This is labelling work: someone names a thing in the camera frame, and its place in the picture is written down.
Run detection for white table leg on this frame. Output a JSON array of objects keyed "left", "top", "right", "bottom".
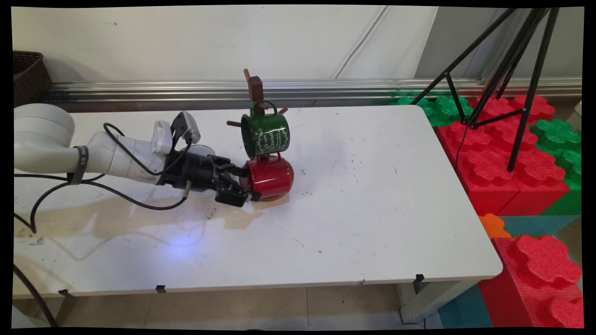
[{"left": 397, "top": 279, "right": 480, "bottom": 325}]

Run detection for brown wicker basket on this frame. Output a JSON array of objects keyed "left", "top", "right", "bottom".
[{"left": 13, "top": 51, "right": 53, "bottom": 108}]

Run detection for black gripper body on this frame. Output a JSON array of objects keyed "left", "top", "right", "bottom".
[{"left": 161, "top": 150, "right": 225, "bottom": 192}]

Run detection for red enamel mug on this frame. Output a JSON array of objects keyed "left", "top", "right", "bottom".
[{"left": 238, "top": 153, "right": 295, "bottom": 201}]

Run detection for red foam building block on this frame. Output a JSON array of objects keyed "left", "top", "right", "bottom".
[
  {"left": 435, "top": 122, "right": 521, "bottom": 217},
  {"left": 479, "top": 234, "right": 585, "bottom": 328},
  {"left": 468, "top": 93, "right": 571, "bottom": 217}
]

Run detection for white sensor box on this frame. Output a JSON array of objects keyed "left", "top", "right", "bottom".
[{"left": 152, "top": 120, "right": 174, "bottom": 155}]

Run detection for green foam building block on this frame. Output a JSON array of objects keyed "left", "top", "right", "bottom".
[
  {"left": 389, "top": 91, "right": 474, "bottom": 127},
  {"left": 530, "top": 119, "right": 582, "bottom": 216}
]

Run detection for black tripod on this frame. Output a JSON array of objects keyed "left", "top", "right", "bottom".
[{"left": 410, "top": 7, "right": 560, "bottom": 173}]

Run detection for teal foam floor mat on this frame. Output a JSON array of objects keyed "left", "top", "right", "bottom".
[
  {"left": 438, "top": 284, "right": 494, "bottom": 329},
  {"left": 500, "top": 214, "right": 581, "bottom": 238}
]

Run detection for black cable with metal plug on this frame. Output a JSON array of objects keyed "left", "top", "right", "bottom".
[{"left": 29, "top": 179, "right": 192, "bottom": 234}]

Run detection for aluminium wall rail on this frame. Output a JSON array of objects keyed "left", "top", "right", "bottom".
[{"left": 44, "top": 77, "right": 582, "bottom": 112}]

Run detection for black camera cable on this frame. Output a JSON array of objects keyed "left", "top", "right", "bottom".
[{"left": 13, "top": 122, "right": 194, "bottom": 183}]

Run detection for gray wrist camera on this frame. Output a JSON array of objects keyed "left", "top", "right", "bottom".
[{"left": 170, "top": 110, "right": 202, "bottom": 146}]

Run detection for green enamel mug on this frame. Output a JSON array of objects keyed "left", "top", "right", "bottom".
[{"left": 240, "top": 100, "right": 291, "bottom": 159}]

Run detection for black strap on arm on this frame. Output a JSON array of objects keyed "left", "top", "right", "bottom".
[{"left": 69, "top": 145, "right": 89, "bottom": 186}]

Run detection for brown wooden mug tree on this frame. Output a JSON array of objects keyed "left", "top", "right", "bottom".
[{"left": 227, "top": 68, "right": 295, "bottom": 203}]

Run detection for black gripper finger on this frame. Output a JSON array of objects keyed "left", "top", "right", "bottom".
[
  {"left": 212, "top": 156, "right": 252, "bottom": 180},
  {"left": 215, "top": 179, "right": 262, "bottom": 208}
]

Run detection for orange foam piece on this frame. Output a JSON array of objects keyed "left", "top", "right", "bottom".
[{"left": 478, "top": 213, "right": 512, "bottom": 240}]

